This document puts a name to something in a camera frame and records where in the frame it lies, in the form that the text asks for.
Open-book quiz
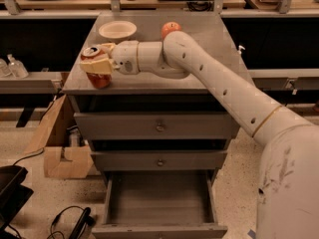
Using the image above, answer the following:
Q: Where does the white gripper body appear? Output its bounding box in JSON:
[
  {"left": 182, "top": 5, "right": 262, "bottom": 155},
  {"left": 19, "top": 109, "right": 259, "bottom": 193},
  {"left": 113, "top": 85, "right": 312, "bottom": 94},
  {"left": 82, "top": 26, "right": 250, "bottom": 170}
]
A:
[{"left": 112, "top": 41, "right": 140, "bottom": 75}]

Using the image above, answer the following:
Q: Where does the red coke can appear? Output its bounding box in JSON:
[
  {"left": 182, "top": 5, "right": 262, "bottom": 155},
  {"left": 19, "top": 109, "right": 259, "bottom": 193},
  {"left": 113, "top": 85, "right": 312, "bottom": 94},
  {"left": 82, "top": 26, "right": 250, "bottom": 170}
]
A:
[{"left": 80, "top": 45, "right": 112, "bottom": 89}]

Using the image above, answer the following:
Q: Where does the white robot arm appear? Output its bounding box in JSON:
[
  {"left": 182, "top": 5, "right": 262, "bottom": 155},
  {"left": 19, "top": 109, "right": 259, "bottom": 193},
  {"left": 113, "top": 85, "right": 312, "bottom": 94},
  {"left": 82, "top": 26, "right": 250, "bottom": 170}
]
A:
[{"left": 80, "top": 31, "right": 319, "bottom": 239}]

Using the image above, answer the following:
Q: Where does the grey top drawer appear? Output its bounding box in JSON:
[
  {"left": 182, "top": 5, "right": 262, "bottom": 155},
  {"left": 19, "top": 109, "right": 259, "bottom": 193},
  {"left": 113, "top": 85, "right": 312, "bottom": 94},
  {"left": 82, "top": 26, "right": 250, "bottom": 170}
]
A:
[{"left": 74, "top": 112, "right": 239, "bottom": 140}]

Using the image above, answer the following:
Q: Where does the grey drawer cabinet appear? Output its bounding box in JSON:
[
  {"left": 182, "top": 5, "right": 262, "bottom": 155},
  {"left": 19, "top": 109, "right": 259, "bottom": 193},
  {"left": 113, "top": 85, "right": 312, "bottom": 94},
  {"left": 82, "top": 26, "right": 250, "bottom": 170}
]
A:
[{"left": 62, "top": 11, "right": 257, "bottom": 239}]

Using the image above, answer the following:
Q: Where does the grey middle drawer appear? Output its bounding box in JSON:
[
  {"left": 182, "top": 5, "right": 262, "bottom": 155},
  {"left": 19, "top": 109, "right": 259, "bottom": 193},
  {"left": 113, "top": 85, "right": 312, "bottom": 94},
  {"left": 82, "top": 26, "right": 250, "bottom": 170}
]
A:
[{"left": 92, "top": 150, "right": 227, "bottom": 171}]

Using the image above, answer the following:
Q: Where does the grey open bottom drawer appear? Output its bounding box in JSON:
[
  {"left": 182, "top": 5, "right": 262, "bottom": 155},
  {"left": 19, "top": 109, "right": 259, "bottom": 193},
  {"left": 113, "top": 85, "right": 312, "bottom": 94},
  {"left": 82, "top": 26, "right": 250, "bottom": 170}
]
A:
[{"left": 92, "top": 170, "right": 227, "bottom": 239}]

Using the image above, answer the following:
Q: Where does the white bowl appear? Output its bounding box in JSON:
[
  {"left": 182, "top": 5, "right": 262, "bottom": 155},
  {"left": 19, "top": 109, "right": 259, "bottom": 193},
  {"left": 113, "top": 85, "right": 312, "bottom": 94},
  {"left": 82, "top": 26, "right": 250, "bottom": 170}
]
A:
[{"left": 99, "top": 21, "right": 137, "bottom": 43}]

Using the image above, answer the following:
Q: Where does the red apple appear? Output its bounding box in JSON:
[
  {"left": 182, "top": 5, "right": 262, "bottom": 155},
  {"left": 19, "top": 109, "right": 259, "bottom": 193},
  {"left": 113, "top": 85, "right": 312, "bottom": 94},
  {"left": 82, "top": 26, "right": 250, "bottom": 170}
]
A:
[{"left": 161, "top": 22, "right": 181, "bottom": 39}]

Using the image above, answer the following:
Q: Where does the clear sanitizer bottle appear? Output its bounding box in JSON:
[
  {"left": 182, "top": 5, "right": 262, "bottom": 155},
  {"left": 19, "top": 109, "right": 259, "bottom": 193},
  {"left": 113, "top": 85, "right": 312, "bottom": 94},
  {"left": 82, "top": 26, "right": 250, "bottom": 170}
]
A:
[{"left": 7, "top": 54, "right": 29, "bottom": 79}]

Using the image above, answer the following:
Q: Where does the cardboard box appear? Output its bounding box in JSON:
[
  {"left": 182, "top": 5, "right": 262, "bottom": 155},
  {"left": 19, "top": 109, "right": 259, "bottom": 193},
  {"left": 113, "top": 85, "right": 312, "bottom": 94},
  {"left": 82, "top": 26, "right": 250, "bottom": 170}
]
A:
[{"left": 24, "top": 95, "right": 94, "bottom": 179}]

